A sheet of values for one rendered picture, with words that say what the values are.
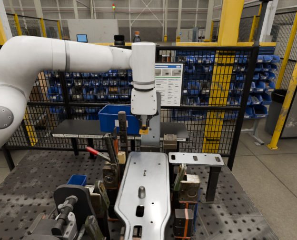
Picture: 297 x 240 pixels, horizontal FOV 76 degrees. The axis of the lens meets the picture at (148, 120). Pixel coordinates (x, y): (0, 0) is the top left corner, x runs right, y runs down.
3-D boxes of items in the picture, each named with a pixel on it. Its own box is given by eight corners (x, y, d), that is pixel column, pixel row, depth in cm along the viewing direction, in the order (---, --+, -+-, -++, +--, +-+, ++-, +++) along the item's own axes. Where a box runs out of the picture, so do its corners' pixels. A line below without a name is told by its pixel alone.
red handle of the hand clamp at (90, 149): (116, 165, 88) (85, 148, 86) (114, 168, 89) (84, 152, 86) (118, 159, 92) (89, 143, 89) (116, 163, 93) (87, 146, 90)
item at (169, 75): (181, 107, 134) (184, 62, 121) (149, 106, 135) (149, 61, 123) (181, 106, 136) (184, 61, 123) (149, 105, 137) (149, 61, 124)
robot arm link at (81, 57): (61, 65, 68) (138, 71, 83) (66, 74, 55) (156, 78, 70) (60, 38, 65) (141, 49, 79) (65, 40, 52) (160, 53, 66)
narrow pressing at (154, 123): (159, 146, 115) (161, 91, 101) (140, 145, 116) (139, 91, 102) (159, 145, 116) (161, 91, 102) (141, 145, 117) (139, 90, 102)
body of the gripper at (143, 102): (129, 87, 70) (130, 115, 75) (156, 88, 70) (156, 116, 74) (132, 82, 77) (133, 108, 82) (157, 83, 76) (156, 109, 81)
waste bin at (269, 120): (301, 138, 320) (317, 97, 290) (272, 140, 316) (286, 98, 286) (280, 125, 366) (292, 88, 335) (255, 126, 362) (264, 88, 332)
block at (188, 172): (189, 216, 106) (194, 176, 94) (169, 215, 106) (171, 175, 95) (187, 202, 114) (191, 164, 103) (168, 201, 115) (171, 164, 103)
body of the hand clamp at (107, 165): (120, 221, 103) (115, 169, 88) (107, 220, 103) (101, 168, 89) (122, 212, 108) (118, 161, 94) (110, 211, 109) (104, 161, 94)
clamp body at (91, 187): (110, 260, 86) (102, 199, 70) (85, 258, 86) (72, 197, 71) (115, 240, 94) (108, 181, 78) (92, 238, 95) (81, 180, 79)
